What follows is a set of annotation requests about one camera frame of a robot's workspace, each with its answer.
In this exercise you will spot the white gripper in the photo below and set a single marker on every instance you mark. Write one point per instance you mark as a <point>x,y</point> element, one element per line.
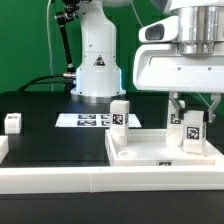
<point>158,67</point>

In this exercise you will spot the white square table top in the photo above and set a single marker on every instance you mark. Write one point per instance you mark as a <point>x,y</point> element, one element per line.
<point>147,147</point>

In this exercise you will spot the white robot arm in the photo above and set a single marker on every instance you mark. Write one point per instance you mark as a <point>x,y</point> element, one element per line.
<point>182,53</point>

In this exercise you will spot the white fiducial marker sheet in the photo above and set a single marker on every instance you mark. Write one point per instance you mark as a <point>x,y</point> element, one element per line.
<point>78,120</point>

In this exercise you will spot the white U-shaped workspace fence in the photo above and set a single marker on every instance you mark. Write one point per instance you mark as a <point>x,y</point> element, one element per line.
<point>107,179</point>

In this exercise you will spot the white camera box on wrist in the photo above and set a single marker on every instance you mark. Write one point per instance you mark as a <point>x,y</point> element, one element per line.
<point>165,30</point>

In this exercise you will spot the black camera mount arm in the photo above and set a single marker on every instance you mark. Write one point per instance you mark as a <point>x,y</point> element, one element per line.
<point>62,18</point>

